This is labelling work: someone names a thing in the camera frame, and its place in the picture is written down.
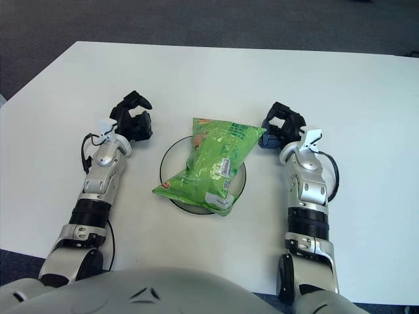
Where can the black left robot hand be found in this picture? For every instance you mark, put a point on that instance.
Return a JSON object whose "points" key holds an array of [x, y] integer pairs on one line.
{"points": [[140, 126]]}

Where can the white plate with black rim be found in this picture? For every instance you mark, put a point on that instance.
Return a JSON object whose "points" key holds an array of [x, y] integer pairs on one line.
{"points": [[173, 157]]}

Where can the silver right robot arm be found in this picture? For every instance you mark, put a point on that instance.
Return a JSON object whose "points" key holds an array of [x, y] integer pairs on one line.
{"points": [[311, 186]]}

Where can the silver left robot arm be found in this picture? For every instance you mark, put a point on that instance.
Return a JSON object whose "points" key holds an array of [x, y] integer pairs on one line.
{"points": [[101, 170]]}

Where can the white neighbouring table leg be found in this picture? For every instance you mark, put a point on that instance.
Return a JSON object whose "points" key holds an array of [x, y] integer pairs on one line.
{"points": [[1, 99]]}

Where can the green snack bag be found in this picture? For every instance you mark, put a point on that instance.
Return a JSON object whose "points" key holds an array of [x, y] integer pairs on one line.
{"points": [[209, 163]]}

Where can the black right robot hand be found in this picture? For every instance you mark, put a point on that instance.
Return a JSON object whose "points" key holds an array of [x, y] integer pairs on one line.
{"points": [[291, 127]]}

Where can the grey robot torso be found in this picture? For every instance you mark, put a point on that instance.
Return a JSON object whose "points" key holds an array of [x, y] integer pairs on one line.
{"points": [[147, 294]]}

